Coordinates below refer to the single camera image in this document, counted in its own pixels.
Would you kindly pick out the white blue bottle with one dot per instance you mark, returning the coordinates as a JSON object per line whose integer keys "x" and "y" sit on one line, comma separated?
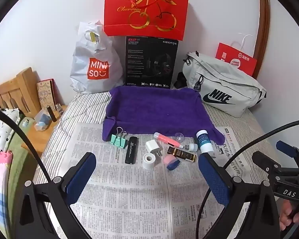
{"x": 204, "y": 142}

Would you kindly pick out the white plastic shopping bag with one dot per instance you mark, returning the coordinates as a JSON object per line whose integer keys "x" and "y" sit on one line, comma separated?
{"x": 97, "y": 54}

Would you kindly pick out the black rectangular stick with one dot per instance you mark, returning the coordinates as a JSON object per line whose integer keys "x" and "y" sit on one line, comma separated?
{"x": 131, "y": 151}

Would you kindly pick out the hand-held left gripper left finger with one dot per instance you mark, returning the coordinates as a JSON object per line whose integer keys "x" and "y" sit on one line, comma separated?
{"x": 81, "y": 176}

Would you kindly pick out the white charger plug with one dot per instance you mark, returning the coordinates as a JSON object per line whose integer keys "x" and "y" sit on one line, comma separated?
{"x": 152, "y": 147}

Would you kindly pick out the black headphone box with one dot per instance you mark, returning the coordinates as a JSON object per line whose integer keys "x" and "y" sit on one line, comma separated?
{"x": 139, "y": 62}

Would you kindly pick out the green blanket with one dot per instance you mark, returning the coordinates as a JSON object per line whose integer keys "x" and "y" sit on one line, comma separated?
{"x": 17, "y": 169}

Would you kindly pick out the grey waist bag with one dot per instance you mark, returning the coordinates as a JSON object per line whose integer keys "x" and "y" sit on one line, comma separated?
{"x": 226, "y": 79}

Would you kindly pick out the wooden headboard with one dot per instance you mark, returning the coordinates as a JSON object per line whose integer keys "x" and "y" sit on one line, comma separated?
{"x": 15, "y": 87}

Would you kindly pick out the brown wooden frame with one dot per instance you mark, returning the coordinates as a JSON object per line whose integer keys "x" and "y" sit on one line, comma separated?
{"x": 263, "y": 29}

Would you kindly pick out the patterned notebook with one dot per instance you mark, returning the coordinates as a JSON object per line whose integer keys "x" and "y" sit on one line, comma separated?
{"x": 46, "y": 94}

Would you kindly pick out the person's right hand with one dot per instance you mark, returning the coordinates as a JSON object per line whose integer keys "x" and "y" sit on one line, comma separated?
{"x": 286, "y": 211}

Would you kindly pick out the newspaper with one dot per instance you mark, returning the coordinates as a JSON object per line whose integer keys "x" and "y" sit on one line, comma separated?
{"x": 129, "y": 204}

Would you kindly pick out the white pillow black flowers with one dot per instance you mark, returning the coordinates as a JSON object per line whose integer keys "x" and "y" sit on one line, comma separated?
{"x": 5, "y": 127}

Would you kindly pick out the purple towel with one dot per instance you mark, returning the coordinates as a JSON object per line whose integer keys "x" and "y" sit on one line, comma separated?
{"x": 152, "y": 109}

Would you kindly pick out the wooden nightstand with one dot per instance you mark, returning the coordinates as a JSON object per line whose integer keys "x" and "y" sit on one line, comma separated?
{"x": 52, "y": 127}

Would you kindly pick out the white tape roll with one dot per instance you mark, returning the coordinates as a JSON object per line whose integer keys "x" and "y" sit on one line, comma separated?
{"x": 149, "y": 164}

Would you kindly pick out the red gift bag gold print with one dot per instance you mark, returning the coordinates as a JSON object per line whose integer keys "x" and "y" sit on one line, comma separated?
{"x": 152, "y": 12}

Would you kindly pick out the pink orange tube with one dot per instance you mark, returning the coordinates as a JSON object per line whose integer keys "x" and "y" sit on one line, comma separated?
{"x": 167, "y": 139}

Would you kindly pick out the green binder clip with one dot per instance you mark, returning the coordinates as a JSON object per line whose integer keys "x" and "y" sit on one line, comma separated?
{"x": 118, "y": 141}

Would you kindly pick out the small clear container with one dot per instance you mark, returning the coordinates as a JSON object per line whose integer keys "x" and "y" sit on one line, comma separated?
{"x": 59, "y": 109}

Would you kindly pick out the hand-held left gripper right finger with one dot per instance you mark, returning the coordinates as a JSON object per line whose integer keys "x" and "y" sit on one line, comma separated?
{"x": 214, "y": 179}

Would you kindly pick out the red book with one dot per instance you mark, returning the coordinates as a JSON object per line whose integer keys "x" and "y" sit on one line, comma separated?
{"x": 56, "y": 92}

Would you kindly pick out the black cylinder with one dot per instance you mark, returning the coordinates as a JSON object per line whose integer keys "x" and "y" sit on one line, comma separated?
{"x": 51, "y": 114}

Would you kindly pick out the pink cloth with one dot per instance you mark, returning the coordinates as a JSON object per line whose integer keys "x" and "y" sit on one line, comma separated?
{"x": 0, "y": 174}

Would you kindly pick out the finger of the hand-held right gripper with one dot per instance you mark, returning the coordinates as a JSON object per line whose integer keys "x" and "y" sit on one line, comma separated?
{"x": 286, "y": 147}
{"x": 269, "y": 164}

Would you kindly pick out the brown lighter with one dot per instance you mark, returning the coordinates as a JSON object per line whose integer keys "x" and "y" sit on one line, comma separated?
{"x": 182, "y": 154}

